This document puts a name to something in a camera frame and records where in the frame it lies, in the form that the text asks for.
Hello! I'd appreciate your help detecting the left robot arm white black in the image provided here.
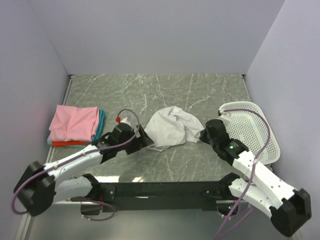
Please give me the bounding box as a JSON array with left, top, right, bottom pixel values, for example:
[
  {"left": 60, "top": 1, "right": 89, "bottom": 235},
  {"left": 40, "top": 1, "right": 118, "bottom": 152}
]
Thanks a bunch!
[{"left": 11, "top": 122, "right": 154, "bottom": 217}]

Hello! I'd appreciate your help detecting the pink folded t shirt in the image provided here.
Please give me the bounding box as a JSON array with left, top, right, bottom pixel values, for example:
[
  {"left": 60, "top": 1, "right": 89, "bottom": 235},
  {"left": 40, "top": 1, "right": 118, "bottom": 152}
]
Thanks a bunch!
[{"left": 48, "top": 105, "right": 100, "bottom": 142}]

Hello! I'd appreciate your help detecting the orange folded t shirt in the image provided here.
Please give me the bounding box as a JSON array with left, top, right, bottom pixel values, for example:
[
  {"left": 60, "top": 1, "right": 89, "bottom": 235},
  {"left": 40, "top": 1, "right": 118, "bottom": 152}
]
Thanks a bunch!
[{"left": 49, "top": 141, "right": 90, "bottom": 148}]

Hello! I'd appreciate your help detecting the white t shirt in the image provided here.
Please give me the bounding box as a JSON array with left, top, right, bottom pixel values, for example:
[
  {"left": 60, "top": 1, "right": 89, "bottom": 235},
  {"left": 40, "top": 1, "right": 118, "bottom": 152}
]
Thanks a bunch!
[{"left": 144, "top": 106, "right": 204, "bottom": 152}]

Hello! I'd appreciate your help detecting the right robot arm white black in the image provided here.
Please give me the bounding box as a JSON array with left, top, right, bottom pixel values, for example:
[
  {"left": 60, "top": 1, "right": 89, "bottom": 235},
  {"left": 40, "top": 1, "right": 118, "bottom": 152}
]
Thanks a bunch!
[{"left": 200, "top": 119, "right": 312, "bottom": 237}]

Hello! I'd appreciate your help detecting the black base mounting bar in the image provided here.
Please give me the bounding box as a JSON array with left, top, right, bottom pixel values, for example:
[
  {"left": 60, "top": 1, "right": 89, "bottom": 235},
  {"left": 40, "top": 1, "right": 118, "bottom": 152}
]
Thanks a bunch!
[{"left": 79, "top": 174, "right": 241, "bottom": 216}]

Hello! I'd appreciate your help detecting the purple cable under base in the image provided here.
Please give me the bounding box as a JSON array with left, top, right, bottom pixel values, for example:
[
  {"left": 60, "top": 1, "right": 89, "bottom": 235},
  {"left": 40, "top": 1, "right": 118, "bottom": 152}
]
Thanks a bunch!
[{"left": 80, "top": 199, "right": 118, "bottom": 222}]

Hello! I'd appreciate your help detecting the teal folded t shirt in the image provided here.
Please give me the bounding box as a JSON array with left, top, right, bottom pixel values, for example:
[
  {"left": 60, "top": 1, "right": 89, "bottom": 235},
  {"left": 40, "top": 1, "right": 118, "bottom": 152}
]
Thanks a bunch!
[{"left": 47, "top": 109, "right": 106, "bottom": 148}]

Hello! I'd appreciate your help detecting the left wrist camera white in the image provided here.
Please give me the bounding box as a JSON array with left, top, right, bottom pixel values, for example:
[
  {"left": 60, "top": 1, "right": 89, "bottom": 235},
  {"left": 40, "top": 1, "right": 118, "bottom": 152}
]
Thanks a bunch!
[{"left": 116, "top": 116, "right": 132, "bottom": 126}]

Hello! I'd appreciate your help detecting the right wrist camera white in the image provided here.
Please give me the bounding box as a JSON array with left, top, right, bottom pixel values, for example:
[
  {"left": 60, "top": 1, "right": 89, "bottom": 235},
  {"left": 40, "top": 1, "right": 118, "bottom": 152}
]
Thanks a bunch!
[{"left": 217, "top": 110, "right": 232, "bottom": 127}]

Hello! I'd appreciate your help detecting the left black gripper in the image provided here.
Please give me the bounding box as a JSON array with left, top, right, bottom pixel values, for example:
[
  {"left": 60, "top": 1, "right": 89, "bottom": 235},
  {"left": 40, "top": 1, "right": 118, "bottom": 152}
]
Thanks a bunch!
[{"left": 117, "top": 124, "right": 154, "bottom": 155}]

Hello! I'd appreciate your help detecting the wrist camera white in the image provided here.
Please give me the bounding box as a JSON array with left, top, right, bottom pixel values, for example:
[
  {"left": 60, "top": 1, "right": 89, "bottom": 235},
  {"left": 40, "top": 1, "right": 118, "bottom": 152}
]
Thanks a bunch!
[
  {"left": 116, "top": 116, "right": 132, "bottom": 126},
  {"left": 217, "top": 110, "right": 232, "bottom": 127}
]

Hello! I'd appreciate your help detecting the white perforated plastic basket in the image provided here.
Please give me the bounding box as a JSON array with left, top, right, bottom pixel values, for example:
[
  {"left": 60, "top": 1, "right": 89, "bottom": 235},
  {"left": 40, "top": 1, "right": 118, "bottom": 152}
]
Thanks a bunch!
[{"left": 218, "top": 101, "right": 281, "bottom": 165}]

